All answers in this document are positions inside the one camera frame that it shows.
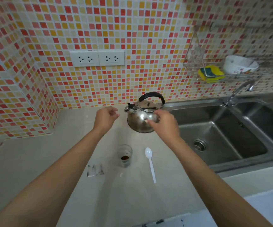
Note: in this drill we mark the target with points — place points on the person's right hand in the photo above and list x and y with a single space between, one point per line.
167 126

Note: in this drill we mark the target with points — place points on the person's right forearm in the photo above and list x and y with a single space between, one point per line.
209 184

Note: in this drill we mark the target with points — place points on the stainless steel double sink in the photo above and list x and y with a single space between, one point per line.
221 130

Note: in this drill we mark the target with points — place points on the brown coffee powder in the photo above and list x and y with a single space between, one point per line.
124 158

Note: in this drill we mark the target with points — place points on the yellow dish sponge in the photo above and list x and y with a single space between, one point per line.
212 71

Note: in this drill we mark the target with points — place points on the white ceramic bowl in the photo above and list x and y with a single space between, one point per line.
238 64

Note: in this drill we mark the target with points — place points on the person's left forearm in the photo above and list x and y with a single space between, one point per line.
56 177

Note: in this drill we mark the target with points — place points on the person's left fingers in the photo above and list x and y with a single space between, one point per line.
114 113

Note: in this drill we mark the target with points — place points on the person's left hand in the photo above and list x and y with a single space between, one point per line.
104 119

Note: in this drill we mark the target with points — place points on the chrome sink faucet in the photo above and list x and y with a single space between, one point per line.
235 93

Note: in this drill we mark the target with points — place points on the white plastic spoon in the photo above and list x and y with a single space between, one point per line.
148 153

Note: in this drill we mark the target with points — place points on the metal sink drain strainer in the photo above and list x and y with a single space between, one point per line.
199 145

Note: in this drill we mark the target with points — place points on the person's right thumb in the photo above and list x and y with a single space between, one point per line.
152 122

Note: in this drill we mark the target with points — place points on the clear plastic cup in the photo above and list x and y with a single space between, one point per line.
125 151

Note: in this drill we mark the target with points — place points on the white wall power outlet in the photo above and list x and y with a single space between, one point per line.
84 59
111 58

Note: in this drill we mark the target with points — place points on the torn silver sachet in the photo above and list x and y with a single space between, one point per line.
91 171

